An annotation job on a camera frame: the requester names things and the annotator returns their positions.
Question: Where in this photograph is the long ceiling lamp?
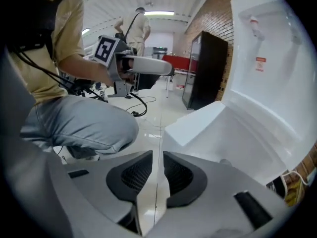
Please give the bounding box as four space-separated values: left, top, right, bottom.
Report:
144 10 175 17

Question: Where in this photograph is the black glass-door cabinet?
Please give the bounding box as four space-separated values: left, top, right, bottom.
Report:
182 30 229 111

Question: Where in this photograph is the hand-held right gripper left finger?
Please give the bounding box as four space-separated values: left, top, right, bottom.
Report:
37 150 154 238

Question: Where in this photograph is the red warning label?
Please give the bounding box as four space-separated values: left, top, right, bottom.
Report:
255 57 267 72

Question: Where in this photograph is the red table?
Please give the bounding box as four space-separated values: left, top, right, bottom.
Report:
161 54 197 75

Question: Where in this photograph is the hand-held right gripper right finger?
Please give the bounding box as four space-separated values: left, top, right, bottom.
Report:
148 150 291 238

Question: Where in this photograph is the black printer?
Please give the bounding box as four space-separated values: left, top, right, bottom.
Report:
153 46 168 59

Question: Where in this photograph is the white water dispenser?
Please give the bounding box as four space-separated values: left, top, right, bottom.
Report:
162 0 317 187

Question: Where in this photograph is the red dispenser tap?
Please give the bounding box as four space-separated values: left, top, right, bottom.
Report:
249 15 264 39

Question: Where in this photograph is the person's leg in jeans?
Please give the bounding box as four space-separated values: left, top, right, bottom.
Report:
20 94 139 158

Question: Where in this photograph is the person's left forearm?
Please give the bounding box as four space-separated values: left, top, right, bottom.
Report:
58 54 115 87

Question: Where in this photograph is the black backpack strap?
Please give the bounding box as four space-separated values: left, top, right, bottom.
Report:
4 0 75 59

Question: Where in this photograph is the person's beige shirt torso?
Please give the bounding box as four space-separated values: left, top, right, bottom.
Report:
7 0 86 106

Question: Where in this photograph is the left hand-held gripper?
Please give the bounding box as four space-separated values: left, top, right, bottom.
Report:
93 34 175 98

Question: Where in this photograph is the black cable bundle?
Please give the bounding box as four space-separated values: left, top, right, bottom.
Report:
14 50 149 119

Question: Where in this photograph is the white power cable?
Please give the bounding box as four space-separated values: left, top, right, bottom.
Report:
281 170 313 188

